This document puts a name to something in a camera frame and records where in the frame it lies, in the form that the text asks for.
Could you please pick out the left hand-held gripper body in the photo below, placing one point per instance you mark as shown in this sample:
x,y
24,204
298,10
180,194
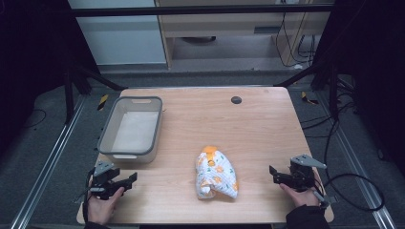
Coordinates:
x,y
103,184

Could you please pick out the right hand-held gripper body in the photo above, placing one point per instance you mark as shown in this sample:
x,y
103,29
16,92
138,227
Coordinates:
x,y
301,178

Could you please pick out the person's right hand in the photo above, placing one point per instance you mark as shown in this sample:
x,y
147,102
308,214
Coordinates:
x,y
299,197

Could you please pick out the person's left hand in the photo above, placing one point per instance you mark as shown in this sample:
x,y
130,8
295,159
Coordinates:
x,y
102,208

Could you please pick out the grey plastic tray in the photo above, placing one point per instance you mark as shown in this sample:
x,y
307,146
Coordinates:
x,y
135,130

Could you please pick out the white orange printed baby garment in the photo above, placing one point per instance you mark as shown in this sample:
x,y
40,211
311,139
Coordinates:
x,y
215,175

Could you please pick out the yellow black striped tape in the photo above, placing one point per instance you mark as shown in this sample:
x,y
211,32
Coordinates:
x,y
308,99
102,101

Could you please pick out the black metal stand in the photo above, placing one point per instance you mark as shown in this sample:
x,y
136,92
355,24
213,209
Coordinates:
x,y
71,89
332,89

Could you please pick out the black curtain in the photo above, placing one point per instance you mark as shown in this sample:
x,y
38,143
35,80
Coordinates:
x,y
28,63
372,63

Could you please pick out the white cabinet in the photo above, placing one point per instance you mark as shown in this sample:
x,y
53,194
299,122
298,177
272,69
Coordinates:
x,y
121,38

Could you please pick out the light wooden desk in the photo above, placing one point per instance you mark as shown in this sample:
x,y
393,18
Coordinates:
x,y
229,25

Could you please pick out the metal floor rail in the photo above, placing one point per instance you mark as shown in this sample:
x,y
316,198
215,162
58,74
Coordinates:
x,y
47,162
356,159

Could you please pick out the black horizontal frame bar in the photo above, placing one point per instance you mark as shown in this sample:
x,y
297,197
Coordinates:
x,y
191,10

